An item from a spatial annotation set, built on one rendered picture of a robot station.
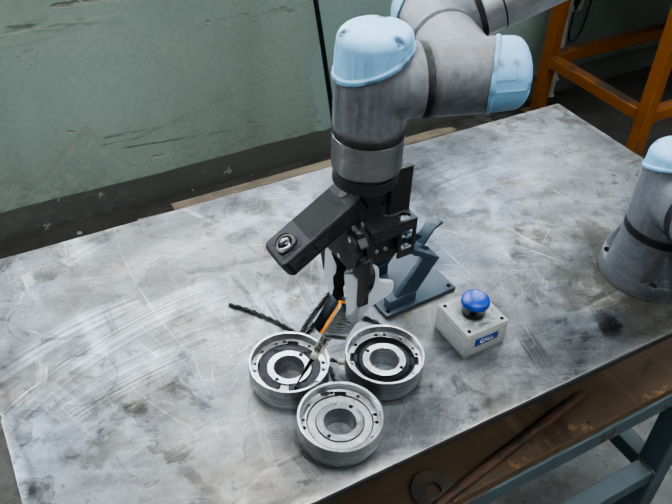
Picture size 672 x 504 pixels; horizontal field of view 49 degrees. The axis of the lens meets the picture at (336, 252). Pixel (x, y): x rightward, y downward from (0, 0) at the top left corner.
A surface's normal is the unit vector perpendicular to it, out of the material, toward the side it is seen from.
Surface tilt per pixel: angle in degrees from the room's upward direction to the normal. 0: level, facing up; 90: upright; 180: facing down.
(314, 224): 31
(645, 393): 0
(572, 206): 0
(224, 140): 90
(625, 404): 0
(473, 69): 52
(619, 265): 73
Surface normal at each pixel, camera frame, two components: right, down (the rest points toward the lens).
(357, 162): -0.24, 0.62
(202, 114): 0.48, 0.58
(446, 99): 0.19, 0.66
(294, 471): 0.04, -0.77
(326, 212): -0.41, -0.50
